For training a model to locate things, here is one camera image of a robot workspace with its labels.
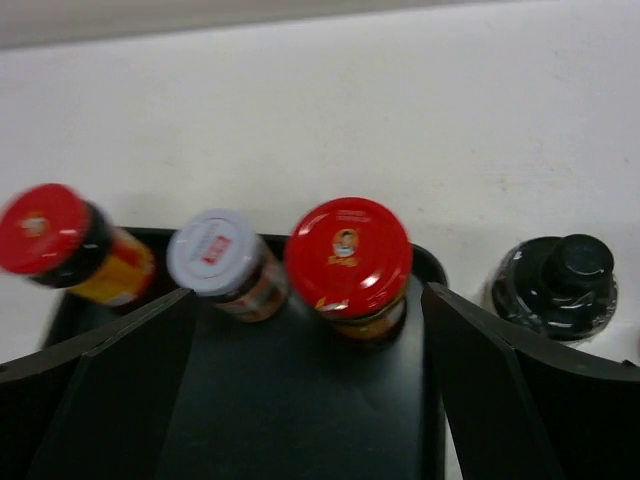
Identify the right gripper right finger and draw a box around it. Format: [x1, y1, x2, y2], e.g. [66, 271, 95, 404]
[421, 283, 639, 479]

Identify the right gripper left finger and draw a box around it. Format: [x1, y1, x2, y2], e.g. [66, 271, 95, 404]
[1, 289, 196, 479]

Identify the black cap seasoning bottle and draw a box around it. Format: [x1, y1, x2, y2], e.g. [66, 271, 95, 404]
[482, 234, 618, 344]

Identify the red lid sauce jar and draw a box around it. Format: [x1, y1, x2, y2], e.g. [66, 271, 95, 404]
[1, 183, 156, 307]

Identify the white lid sauce jar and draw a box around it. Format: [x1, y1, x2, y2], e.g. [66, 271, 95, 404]
[166, 209, 289, 323]

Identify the red lid chili jar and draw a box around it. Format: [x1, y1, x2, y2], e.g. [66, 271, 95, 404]
[284, 197, 413, 344]

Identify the black plastic tray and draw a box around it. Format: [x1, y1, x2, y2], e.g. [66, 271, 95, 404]
[44, 246, 446, 479]

